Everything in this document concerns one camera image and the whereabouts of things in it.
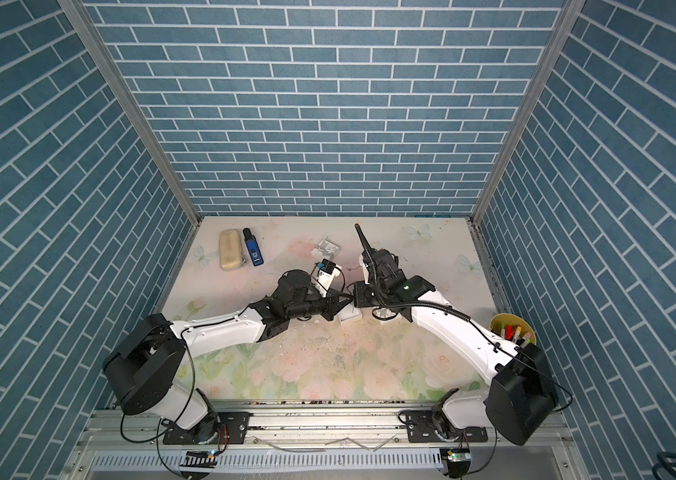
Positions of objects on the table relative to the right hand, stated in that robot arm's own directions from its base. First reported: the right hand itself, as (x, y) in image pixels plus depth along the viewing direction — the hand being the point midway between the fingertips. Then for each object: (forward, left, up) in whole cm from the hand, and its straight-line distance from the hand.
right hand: (357, 293), depth 81 cm
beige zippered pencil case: (+20, +47, -11) cm, 52 cm away
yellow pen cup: (-6, -41, -2) cm, 42 cm away
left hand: (-3, -1, 0) cm, 3 cm away
